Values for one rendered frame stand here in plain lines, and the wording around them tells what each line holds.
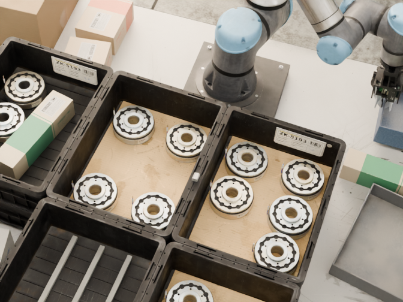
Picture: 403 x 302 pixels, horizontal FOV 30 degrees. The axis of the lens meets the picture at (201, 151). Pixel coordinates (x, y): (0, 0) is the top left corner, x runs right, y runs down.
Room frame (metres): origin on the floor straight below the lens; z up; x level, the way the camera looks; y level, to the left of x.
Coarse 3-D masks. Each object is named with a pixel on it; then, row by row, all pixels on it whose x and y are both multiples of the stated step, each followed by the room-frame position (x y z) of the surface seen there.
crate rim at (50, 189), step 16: (112, 80) 1.19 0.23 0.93; (144, 80) 1.21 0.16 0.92; (192, 96) 1.16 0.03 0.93; (96, 112) 1.09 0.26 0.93; (224, 112) 1.12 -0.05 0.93; (208, 144) 1.02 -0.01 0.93; (64, 160) 0.95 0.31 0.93; (192, 176) 0.93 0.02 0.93; (48, 192) 0.86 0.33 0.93; (80, 208) 0.83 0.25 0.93; (96, 208) 0.83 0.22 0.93; (176, 208) 0.84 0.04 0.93; (128, 224) 0.79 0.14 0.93; (144, 224) 0.80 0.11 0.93
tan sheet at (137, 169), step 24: (168, 120) 1.16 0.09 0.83; (120, 144) 1.07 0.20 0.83; (144, 144) 1.08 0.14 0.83; (96, 168) 1.00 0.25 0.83; (120, 168) 1.00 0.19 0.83; (144, 168) 1.01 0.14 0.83; (168, 168) 1.01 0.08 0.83; (192, 168) 1.02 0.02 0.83; (96, 192) 0.93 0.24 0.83; (120, 192) 0.93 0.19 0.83; (144, 192) 0.94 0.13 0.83; (168, 192) 0.94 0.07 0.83
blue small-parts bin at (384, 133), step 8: (400, 96) 1.39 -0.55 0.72; (384, 104) 1.30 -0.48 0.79; (392, 104) 1.36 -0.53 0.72; (400, 104) 1.36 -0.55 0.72; (384, 112) 1.33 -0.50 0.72; (392, 112) 1.33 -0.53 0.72; (400, 112) 1.33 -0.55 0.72; (384, 120) 1.30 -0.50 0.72; (392, 120) 1.30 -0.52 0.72; (400, 120) 1.30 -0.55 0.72; (376, 128) 1.26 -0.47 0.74; (384, 128) 1.22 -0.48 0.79; (392, 128) 1.27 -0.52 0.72; (400, 128) 1.28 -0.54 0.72; (376, 136) 1.23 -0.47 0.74; (384, 136) 1.22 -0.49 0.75; (392, 136) 1.22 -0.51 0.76; (400, 136) 1.21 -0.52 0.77; (392, 144) 1.22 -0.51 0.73; (400, 144) 1.21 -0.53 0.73
